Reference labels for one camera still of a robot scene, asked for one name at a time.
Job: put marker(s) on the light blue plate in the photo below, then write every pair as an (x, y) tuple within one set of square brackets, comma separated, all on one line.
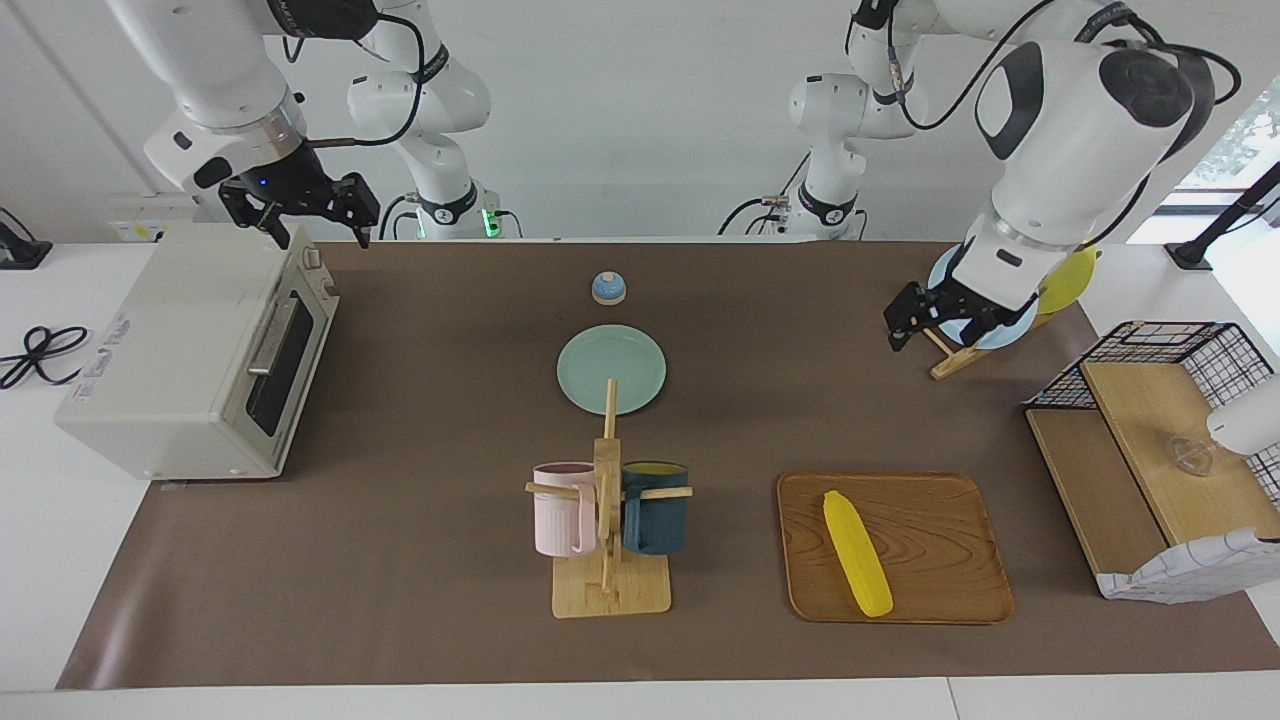
[(1020, 325)]

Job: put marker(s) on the pink mug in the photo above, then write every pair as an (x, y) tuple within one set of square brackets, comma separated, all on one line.
[(560, 515)]

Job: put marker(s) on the small blue round bell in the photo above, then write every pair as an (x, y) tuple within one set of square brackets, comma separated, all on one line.
[(609, 288)]

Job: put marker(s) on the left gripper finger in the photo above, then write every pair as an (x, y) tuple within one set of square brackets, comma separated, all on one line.
[(905, 315), (982, 325)]

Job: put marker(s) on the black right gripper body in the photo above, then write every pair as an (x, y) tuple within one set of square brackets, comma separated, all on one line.
[(285, 180)]

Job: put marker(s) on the black desk clamp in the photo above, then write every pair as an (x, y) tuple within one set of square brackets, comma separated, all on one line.
[(20, 250)]

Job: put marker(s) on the white rounded device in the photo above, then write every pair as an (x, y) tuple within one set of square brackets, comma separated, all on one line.
[(1250, 420)]

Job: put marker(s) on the dark blue mug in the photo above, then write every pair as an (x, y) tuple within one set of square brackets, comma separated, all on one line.
[(655, 520)]

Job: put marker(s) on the yellow corn cob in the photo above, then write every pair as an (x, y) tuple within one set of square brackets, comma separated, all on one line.
[(855, 550)]

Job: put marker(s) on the yellow plate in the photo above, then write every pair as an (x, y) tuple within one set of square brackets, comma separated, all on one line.
[(1075, 280)]

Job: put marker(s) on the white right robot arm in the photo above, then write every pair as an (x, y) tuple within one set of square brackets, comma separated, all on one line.
[(210, 70)]

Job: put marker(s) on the wooden plate rack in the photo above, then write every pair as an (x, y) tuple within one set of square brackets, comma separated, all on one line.
[(945, 362)]

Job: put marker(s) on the small clear glass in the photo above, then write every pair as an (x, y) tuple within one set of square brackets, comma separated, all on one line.
[(1190, 458)]

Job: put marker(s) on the beige toaster oven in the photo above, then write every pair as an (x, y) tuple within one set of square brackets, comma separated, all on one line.
[(160, 350)]

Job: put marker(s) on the brown wooden tray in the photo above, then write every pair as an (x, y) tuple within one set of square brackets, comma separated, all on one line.
[(940, 550)]

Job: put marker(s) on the light wooden shelf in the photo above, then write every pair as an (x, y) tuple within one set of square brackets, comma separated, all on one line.
[(1160, 450)]

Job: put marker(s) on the white checked cloth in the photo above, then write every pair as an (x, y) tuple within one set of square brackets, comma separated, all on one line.
[(1190, 575)]

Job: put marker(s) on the pale green plate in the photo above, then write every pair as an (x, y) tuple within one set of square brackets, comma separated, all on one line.
[(600, 365)]

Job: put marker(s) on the white wall socket box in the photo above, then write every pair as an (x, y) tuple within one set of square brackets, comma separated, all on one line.
[(135, 225)]

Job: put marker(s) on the beige oven knob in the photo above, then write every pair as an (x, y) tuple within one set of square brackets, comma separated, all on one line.
[(327, 293), (313, 258)]

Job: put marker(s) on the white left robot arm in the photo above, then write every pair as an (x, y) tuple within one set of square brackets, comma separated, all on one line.
[(1070, 150)]

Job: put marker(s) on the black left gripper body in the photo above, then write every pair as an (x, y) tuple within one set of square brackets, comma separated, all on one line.
[(985, 290)]

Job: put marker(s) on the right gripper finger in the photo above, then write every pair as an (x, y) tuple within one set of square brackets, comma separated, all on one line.
[(362, 205), (278, 228)]

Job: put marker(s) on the brown table mat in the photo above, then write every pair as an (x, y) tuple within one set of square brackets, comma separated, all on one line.
[(400, 580)]

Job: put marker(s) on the wooden mug tree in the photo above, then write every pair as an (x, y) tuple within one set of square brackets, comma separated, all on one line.
[(610, 595)]

